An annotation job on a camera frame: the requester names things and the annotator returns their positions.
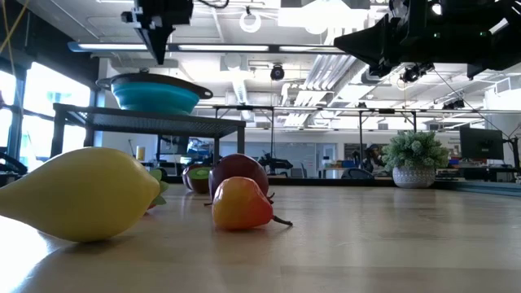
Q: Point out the black ceiling camera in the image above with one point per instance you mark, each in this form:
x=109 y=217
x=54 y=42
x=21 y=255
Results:
x=277 y=73
x=416 y=74
x=454 y=104

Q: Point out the red plastic strawberry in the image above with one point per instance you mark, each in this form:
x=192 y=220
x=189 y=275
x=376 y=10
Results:
x=156 y=177

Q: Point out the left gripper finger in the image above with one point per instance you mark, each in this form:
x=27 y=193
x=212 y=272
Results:
x=158 y=40
x=132 y=19

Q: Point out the orange pear with stem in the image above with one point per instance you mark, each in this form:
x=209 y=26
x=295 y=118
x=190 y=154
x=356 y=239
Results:
x=240 y=203

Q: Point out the black bar with light strips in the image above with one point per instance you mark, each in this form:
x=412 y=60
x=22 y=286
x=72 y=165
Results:
x=224 y=48

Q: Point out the yellow cylinder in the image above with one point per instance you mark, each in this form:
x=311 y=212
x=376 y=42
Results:
x=141 y=153

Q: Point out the grey perforated metal shelf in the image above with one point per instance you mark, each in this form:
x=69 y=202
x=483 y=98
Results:
x=142 y=122

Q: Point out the black computer monitor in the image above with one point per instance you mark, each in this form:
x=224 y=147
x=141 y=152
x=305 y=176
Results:
x=482 y=143

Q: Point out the black metal background frame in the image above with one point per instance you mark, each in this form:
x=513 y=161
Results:
x=360 y=130

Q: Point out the dark red apple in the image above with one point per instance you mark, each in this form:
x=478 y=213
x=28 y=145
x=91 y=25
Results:
x=238 y=169

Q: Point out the black background robot arm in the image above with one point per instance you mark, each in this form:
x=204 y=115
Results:
x=277 y=163

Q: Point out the green plant in white pot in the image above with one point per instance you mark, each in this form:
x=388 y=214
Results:
x=415 y=154

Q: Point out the person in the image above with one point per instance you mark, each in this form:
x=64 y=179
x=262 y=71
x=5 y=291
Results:
x=370 y=156

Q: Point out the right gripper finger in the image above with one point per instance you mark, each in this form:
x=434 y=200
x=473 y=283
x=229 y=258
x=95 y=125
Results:
x=380 y=69
x=374 y=38

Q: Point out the blue collapsible colander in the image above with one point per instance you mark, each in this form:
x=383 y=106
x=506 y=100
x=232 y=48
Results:
x=154 y=99

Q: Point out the black aluminium table frame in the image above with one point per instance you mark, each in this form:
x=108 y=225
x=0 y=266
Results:
x=325 y=180

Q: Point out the blue machine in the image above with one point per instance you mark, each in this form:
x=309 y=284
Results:
x=199 y=147

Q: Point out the black background desk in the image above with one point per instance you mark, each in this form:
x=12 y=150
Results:
x=480 y=173

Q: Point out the green kiwi half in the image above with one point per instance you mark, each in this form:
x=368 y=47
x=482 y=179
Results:
x=199 y=180

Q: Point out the black office chair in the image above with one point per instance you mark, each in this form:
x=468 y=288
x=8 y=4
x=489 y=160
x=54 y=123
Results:
x=357 y=173

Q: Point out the yellow plastic lemon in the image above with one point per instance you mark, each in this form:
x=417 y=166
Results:
x=77 y=195

